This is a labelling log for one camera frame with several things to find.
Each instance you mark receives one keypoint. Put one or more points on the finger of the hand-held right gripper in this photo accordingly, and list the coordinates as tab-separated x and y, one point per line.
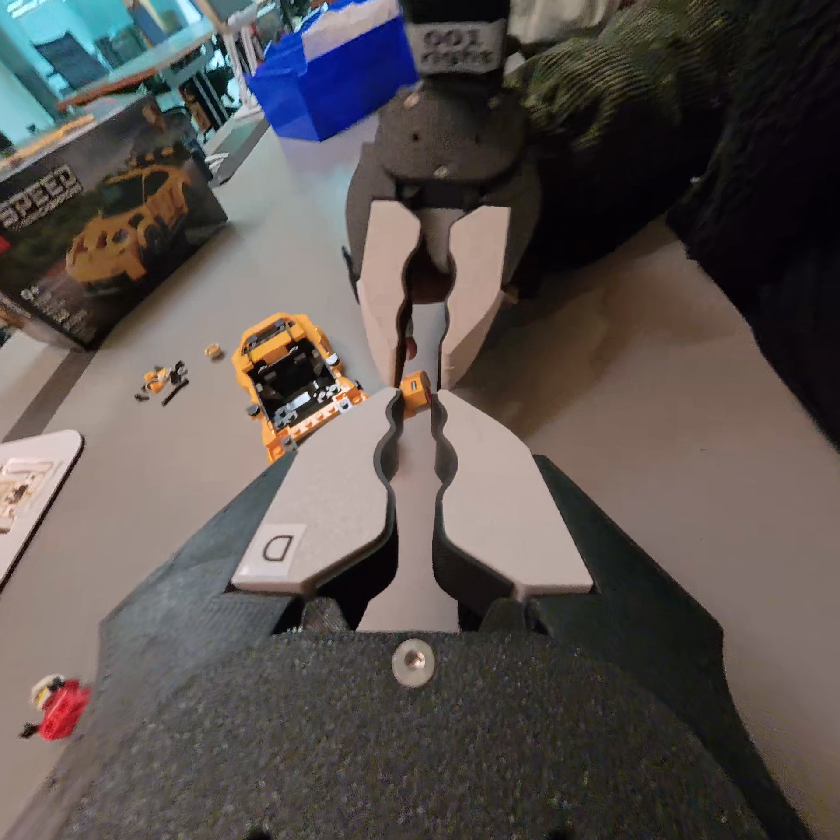
479	275
384	275

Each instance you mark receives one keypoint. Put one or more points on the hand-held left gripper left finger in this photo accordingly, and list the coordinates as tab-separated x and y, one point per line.
328	499

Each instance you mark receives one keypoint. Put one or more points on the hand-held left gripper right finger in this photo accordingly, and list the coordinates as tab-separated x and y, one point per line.
512	512

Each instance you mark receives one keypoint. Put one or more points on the yellow lego bumper assembly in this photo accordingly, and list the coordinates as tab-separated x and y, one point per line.
417	387

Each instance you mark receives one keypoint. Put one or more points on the yellow lego car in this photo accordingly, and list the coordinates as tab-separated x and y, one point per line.
269	331

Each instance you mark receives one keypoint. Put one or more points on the white book stand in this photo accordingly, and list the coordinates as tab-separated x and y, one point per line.
62	459

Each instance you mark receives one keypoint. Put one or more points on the person's right forearm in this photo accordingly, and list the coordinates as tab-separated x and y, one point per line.
610	85

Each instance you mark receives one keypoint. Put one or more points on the tan round lego piece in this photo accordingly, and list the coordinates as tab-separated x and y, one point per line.
214	352

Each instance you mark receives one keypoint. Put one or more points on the black lego wrench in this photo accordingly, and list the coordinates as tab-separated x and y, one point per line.
174	392

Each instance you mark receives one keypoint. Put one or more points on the pile of small lego pieces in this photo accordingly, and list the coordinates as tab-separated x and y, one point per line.
156	379

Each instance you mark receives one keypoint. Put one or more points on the lego set box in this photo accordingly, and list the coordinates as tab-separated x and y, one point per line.
98	229

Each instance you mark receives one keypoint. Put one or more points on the large blue storage bin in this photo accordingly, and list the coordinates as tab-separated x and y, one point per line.
315	98

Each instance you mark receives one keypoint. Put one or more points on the sticker sheet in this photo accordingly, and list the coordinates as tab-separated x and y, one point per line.
26	485

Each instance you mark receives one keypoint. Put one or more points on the brown office desk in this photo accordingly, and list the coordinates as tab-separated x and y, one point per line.
131	72

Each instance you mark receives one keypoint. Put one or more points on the black office chair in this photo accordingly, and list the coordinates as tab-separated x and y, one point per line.
69	62

